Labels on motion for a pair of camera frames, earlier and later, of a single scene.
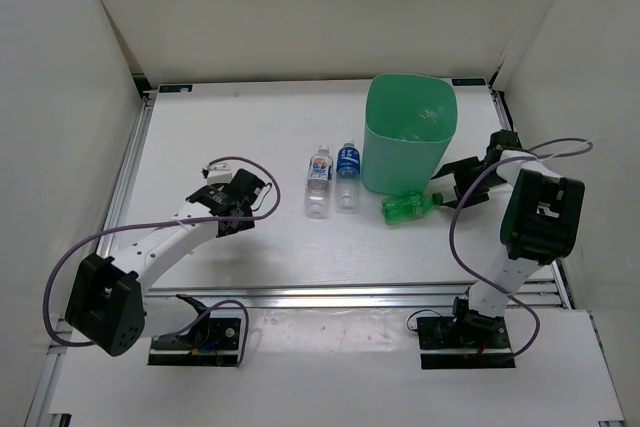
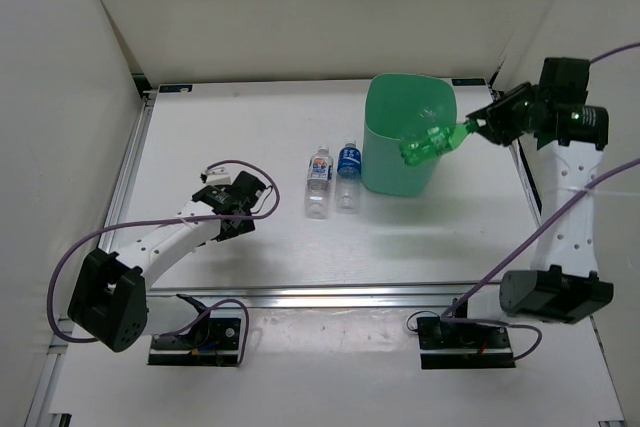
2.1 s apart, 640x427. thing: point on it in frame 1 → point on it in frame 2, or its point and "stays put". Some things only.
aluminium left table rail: (125, 180) stays put
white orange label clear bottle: (318, 200) stays put
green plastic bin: (409, 125) stays put
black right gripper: (458, 167) → (522, 92)
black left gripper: (248, 224) stays put
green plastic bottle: (400, 208) → (437, 141)
